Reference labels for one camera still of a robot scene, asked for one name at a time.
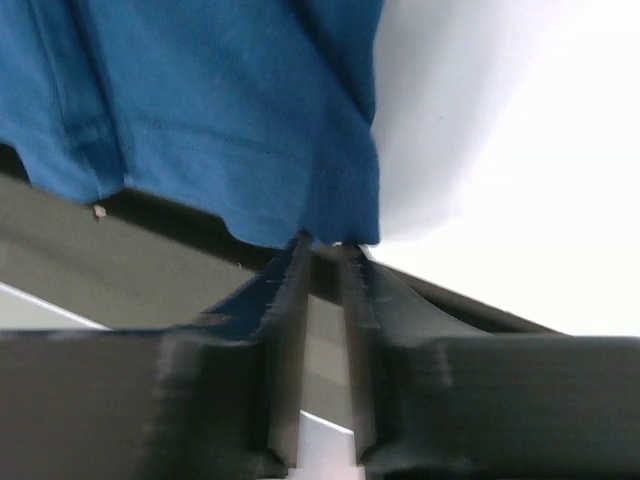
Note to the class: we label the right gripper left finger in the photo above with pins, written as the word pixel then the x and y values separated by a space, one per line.
pixel 216 398

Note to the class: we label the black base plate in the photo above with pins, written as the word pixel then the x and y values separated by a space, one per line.
pixel 147 263

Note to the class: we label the blue t shirt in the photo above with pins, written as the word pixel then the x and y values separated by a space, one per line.
pixel 258 112

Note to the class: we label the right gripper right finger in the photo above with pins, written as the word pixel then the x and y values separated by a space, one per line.
pixel 435 398

